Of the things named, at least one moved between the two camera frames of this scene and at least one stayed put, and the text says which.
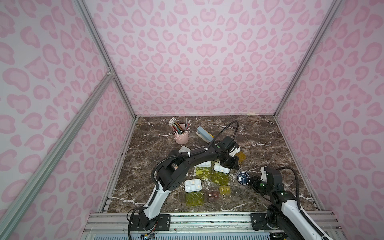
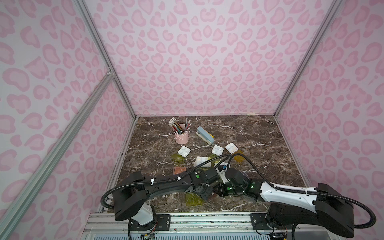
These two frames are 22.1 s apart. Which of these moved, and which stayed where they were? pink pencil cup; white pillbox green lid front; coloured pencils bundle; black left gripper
Moved: black left gripper
Stayed: pink pencil cup; white pillbox green lid front; coloured pencils bundle
